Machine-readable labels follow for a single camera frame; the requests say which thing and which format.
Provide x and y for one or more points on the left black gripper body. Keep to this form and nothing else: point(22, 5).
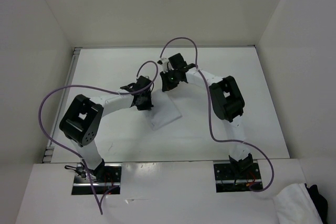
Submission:
point(146, 102)

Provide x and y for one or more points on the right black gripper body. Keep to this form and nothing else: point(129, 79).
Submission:
point(173, 72)

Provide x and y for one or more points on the white skirt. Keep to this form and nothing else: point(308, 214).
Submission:
point(163, 112)

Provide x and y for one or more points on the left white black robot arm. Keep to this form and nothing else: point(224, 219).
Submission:
point(82, 119)

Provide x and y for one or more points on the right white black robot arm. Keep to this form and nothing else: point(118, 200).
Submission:
point(224, 99)

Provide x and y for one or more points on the white cloth pile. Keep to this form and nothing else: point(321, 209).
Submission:
point(294, 205)

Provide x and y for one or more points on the black cloth item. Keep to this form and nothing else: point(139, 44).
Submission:
point(320, 203)

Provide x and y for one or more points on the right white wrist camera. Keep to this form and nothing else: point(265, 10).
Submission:
point(165, 64)

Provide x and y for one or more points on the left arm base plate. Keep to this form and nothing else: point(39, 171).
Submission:
point(110, 182)

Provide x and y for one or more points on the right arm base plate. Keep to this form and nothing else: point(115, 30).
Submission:
point(227, 182)

